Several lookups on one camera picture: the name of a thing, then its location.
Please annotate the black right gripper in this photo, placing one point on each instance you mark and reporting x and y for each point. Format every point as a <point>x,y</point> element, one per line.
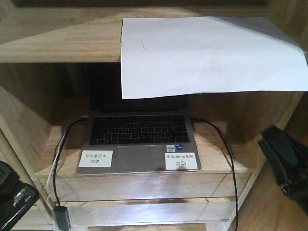
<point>288,159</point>

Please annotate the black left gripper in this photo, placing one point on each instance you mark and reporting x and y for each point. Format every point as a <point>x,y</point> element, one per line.
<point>16,197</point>

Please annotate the white paper sheet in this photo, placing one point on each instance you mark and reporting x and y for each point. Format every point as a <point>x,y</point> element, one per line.
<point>176,56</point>

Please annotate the grey usb hub adapter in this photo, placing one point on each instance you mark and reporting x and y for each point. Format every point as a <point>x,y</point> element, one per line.
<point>62,218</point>

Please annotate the white label left sticker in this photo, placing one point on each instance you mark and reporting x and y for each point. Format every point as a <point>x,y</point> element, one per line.
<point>96,158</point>

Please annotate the white label sticker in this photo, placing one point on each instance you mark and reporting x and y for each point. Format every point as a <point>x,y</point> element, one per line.
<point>180,161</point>
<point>96,158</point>

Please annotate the white label right sticker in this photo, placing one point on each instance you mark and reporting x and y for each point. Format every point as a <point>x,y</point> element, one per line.
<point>180,161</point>

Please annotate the grey laptop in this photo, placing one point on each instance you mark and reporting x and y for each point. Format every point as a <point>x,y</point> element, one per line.
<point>138,131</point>

